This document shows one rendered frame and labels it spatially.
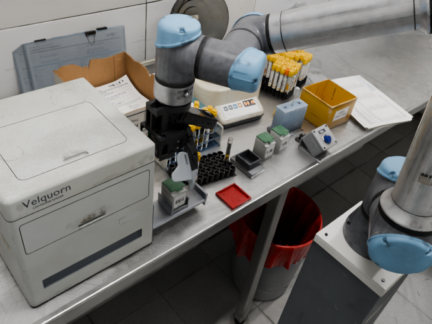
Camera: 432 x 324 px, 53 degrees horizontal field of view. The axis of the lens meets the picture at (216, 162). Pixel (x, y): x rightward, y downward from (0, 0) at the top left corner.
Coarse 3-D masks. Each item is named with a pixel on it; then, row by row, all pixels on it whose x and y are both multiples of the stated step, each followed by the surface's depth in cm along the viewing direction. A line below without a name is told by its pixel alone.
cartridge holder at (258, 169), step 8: (240, 152) 123; (248, 152) 125; (232, 160) 124; (240, 160) 121; (248, 160) 124; (256, 160) 121; (240, 168) 122; (248, 168) 120; (256, 168) 122; (264, 168) 122
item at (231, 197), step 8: (232, 184) 116; (216, 192) 113; (224, 192) 115; (232, 192) 115; (240, 192) 115; (224, 200) 112; (232, 200) 113; (240, 200) 113; (248, 200) 113; (232, 208) 110
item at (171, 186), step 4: (168, 180) 100; (164, 184) 99; (168, 184) 99; (172, 184) 99; (176, 184) 100; (180, 184) 100; (184, 184) 100; (168, 188) 98; (172, 188) 98; (176, 188) 99; (180, 188) 99
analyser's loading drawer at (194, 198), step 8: (192, 192) 108; (200, 192) 107; (160, 200) 103; (192, 200) 106; (200, 200) 106; (160, 208) 102; (168, 208) 101; (184, 208) 103; (160, 216) 101; (168, 216) 101; (176, 216) 102; (160, 224) 99
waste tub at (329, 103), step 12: (312, 84) 145; (324, 84) 149; (336, 84) 147; (300, 96) 144; (312, 96) 140; (324, 96) 153; (336, 96) 148; (348, 96) 144; (312, 108) 142; (324, 108) 138; (336, 108) 137; (348, 108) 142; (312, 120) 143; (324, 120) 139; (336, 120) 142
